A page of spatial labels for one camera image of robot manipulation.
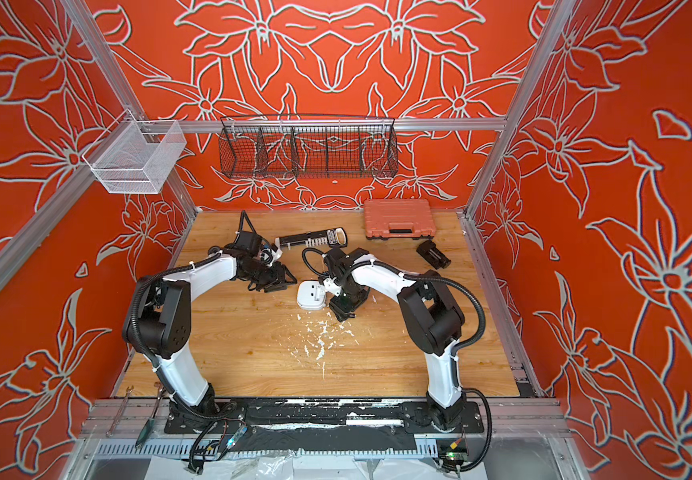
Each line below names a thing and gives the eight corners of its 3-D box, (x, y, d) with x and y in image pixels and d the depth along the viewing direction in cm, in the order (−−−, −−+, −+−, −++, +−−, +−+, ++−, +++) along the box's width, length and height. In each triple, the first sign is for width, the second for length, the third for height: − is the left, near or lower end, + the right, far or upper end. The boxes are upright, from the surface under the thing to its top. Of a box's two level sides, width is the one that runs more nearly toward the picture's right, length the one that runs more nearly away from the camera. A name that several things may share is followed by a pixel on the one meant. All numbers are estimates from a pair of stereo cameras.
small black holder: (436, 273, 103) (438, 269, 101) (414, 249, 110) (416, 245, 108) (451, 265, 105) (453, 261, 103) (428, 242, 112) (429, 238, 110)
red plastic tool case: (365, 241, 111) (366, 232, 108) (363, 207, 123) (364, 198, 120) (433, 241, 111) (437, 232, 108) (425, 207, 123) (427, 198, 119)
